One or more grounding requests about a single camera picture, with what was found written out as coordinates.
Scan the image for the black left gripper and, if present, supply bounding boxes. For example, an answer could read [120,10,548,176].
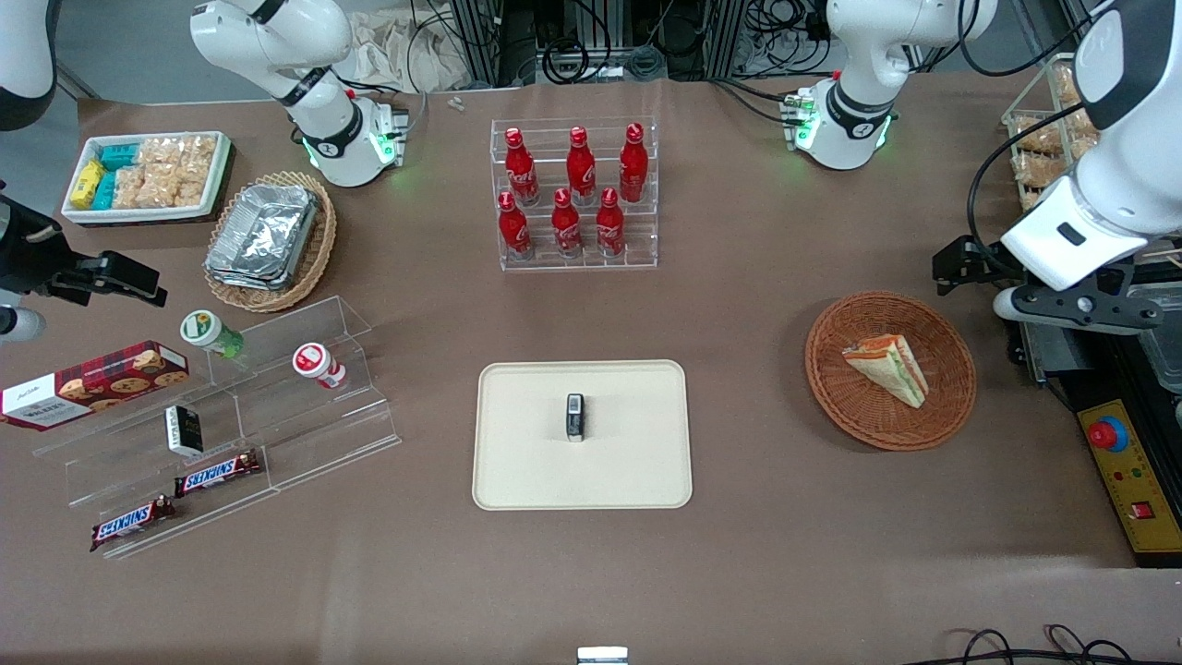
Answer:
[932,236,1021,296]

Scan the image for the triangular sandwich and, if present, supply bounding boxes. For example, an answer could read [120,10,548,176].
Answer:
[841,333,930,410]

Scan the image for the brown round wicker basket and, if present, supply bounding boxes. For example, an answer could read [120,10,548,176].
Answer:
[804,291,978,453]

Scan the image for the light oval wicker basket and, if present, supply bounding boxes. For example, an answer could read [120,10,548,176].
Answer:
[203,171,338,314]

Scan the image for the cream plastic tray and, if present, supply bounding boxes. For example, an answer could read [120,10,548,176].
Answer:
[472,359,694,511]

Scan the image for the white rectangular bin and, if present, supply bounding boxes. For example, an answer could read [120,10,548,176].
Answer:
[61,131,232,226]

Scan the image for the clear bag of crackers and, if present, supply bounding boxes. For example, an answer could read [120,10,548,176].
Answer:
[139,135,219,173]
[148,166,211,210]
[112,164,154,211]

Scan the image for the yellow snack packet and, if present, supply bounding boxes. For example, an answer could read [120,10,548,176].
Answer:
[70,159,106,210]

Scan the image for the red cookie box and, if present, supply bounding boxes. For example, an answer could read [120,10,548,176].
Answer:
[0,340,191,433]

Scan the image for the green lidded cup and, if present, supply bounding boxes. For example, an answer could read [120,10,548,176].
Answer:
[179,309,247,361]

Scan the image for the stacked foil containers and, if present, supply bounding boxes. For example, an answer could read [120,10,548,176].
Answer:
[204,183,321,292]

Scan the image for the small black and white carton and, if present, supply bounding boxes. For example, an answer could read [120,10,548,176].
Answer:
[164,405,205,457]

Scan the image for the black machine housing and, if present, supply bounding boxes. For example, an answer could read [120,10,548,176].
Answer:
[1019,249,1182,446]

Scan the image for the clear plastic container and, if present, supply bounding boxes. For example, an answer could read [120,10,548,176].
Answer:
[1136,284,1182,395]

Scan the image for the red lidded cup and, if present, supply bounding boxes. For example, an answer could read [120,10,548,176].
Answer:
[292,342,348,390]

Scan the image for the Snickers chocolate bar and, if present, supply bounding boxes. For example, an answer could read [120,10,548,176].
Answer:
[90,496,176,553]
[174,450,262,500]

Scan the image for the red emergency stop button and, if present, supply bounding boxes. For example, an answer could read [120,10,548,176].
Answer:
[1087,417,1130,454]

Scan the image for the clear acrylic step shelf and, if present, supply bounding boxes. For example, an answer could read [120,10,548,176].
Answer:
[32,295,404,561]

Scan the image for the yellow control panel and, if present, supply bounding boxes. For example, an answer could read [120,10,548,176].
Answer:
[1076,398,1182,567]

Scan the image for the clear acrylic bottle rack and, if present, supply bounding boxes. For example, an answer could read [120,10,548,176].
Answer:
[489,116,659,272]

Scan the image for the red cola bottle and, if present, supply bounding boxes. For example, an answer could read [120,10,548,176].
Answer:
[498,191,535,262]
[595,187,627,259]
[551,188,584,260]
[618,123,650,205]
[565,127,597,207]
[504,127,542,207]

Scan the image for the crumpled beige cloth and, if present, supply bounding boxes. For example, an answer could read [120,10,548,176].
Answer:
[347,9,474,94]

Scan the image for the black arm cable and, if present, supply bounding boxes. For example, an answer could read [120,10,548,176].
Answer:
[960,0,1115,278]

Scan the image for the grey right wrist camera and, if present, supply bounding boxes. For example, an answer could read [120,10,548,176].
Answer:
[0,308,46,345]

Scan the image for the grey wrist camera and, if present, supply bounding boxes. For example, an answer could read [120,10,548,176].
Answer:
[993,282,1166,335]
[0,308,46,345]

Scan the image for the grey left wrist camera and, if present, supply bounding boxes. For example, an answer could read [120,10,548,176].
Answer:
[993,282,1166,335]

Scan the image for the white wire rack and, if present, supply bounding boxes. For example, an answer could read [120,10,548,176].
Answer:
[1002,53,1105,215]

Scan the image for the black cables on table edge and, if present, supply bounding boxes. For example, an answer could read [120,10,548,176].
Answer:
[923,625,1182,665]

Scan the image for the aluminium frame with cables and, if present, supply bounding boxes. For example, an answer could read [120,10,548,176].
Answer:
[406,0,837,90]

